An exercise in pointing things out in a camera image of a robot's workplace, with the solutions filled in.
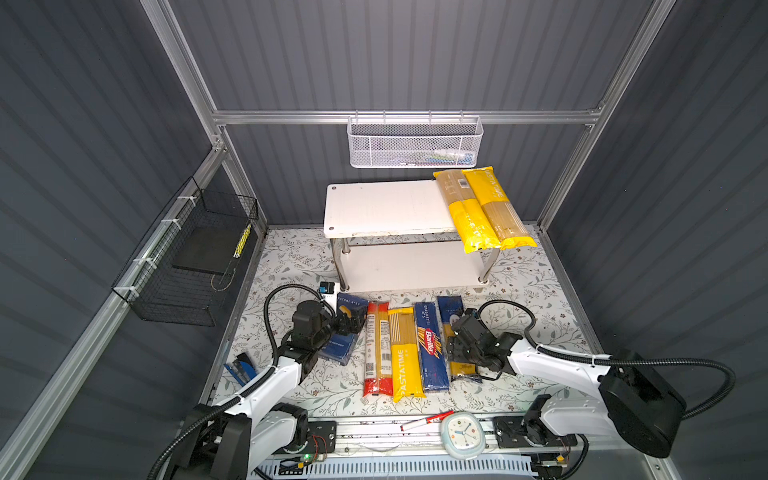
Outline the red spaghetti bag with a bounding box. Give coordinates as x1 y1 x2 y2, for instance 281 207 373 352
363 302 393 397

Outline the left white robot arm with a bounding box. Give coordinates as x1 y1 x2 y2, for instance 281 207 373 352
147 281 365 479

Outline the white alarm clock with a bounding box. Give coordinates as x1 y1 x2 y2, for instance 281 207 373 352
440 412 487 460

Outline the yellow Pastatime spaghetti bag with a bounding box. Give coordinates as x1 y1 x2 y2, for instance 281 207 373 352
388 307 425 403

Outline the black wire basket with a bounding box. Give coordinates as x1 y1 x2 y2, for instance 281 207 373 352
112 179 259 327

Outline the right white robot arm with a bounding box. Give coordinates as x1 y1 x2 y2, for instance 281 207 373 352
448 303 736 458

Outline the white two-tier shelf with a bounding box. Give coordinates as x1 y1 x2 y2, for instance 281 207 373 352
323 180 500 293

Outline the white wire mesh basket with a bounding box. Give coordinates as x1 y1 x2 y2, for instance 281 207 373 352
346 115 484 169

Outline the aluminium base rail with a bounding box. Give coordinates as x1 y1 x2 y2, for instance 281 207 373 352
250 414 582 479

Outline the blue black small tool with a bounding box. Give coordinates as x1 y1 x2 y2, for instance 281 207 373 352
224 352 258 387

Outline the blue rigatoni pasta box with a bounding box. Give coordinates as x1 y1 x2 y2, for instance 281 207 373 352
319 292 369 366

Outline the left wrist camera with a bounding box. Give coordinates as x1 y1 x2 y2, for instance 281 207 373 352
318 281 337 295

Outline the red white marker pen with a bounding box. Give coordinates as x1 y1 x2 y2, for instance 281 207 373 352
400 410 455 432

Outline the blue yellow spaghetti bag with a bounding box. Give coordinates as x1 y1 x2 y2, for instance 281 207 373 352
437 296 482 383

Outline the blue spaghetti box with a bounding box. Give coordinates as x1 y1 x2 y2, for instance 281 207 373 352
413 302 450 393

